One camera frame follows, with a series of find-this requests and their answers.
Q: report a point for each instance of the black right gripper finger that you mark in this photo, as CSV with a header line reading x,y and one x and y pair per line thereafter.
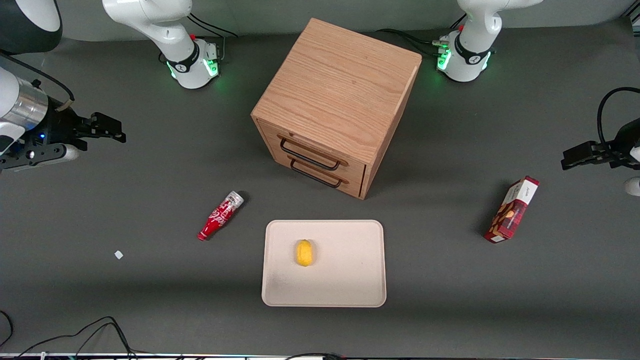
x,y
107,136
106,122

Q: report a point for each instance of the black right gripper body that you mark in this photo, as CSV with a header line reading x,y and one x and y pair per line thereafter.
x,y
59,128

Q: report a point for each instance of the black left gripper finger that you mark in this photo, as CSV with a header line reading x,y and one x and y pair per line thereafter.
x,y
585,150
590,161

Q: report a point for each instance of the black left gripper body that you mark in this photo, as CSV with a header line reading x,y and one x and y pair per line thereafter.
x,y
618,151

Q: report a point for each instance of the red coke bottle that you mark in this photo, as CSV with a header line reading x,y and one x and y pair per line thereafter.
x,y
220,216

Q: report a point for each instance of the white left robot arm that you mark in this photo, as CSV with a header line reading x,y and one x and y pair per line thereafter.
x,y
470,50

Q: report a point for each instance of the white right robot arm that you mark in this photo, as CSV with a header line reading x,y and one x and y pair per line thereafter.
x,y
170,35

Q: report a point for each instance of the beige rectangular tray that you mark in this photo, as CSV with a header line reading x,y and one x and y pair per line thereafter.
x,y
345,270

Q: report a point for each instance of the red snack box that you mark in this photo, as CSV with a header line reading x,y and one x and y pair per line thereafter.
x,y
510,212

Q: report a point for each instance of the yellow lemon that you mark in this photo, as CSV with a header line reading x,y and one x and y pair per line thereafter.
x,y
304,253

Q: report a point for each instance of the wooden drawer cabinet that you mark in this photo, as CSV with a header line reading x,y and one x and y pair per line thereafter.
x,y
340,85

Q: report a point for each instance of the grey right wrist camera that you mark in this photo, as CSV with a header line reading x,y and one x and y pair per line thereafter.
x,y
45,154

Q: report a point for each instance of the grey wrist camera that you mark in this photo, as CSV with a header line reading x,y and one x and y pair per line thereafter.
x,y
633,186
45,154

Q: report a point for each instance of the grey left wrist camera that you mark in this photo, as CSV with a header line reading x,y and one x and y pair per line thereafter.
x,y
633,186

